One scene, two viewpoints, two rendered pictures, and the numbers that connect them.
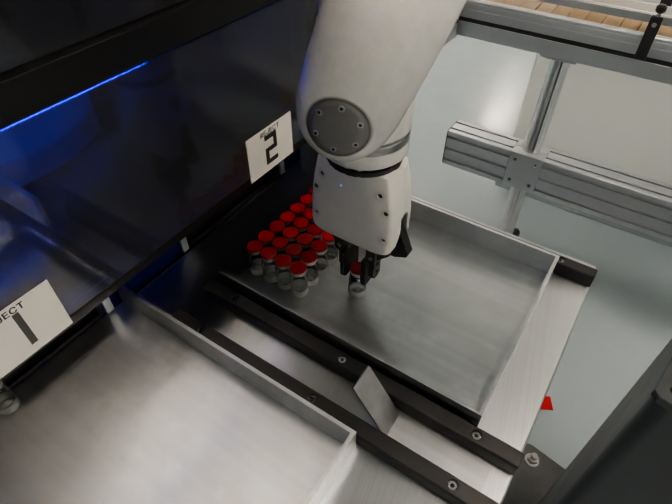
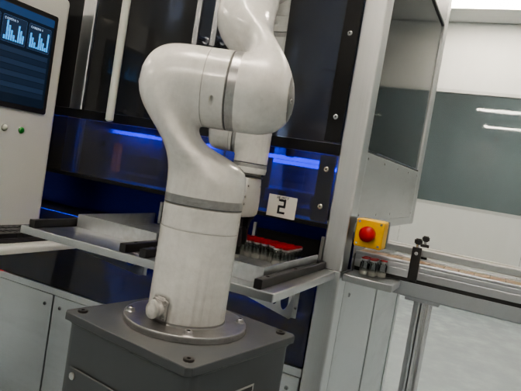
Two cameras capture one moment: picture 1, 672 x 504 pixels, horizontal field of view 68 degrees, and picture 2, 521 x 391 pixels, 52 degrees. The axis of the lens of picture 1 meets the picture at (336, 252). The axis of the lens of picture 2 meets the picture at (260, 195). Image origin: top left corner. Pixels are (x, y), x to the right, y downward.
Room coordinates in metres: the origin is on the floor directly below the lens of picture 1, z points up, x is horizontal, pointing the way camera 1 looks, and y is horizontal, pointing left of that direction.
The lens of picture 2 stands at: (0.25, -1.37, 1.12)
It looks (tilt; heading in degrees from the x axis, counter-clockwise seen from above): 3 degrees down; 81
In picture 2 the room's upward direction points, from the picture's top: 9 degrees clockwise
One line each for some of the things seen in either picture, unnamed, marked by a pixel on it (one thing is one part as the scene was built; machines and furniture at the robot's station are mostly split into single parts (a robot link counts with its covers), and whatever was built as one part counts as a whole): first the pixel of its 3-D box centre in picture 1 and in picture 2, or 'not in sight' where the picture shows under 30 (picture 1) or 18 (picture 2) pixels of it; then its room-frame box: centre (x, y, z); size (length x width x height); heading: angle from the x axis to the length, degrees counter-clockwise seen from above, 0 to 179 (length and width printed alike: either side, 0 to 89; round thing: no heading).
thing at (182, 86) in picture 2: not in sight; (194, 125); (0.26, -0.53, 1.16); 0.19 x 0.12 x 0.24; 166
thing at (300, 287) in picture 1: (334, 242); (260, 250); (0.48, 0.00, 0.90); 0.18 x 0.02 x 0.05; 146
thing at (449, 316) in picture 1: (391, 273); (244, 255); (0.43, -0.07, 0.90); 0.34 x 0.26 x 0.04; 56
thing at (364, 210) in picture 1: (362, 189); (245, 193); (0.41, -0.03, 1.05); 0.10 x 0.08 x 0.11; 56
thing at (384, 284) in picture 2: not in sight; (373, 279); (0.79, -0.01, 0.87); 0.14 x 0.13 x 0.02; 56
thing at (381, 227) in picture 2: not in sight; (371, 233); (0.76, -0.03, 1.00); 0.08 x 0.07 x 0.07; 56
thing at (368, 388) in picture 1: (421, 427); not in sight; (0.22, -0.08, 0.91); 0.14 x 0.03 x 0.06; 57
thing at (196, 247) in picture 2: not in sight; (194, 264); (0.29, -0.54, 0.95); 0.19 x 0.19 x 0.18
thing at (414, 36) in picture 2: not in sight; (411, 75); (0.96, 0.39, 1.51); 0.85 x 0.01 x 0.59; 56
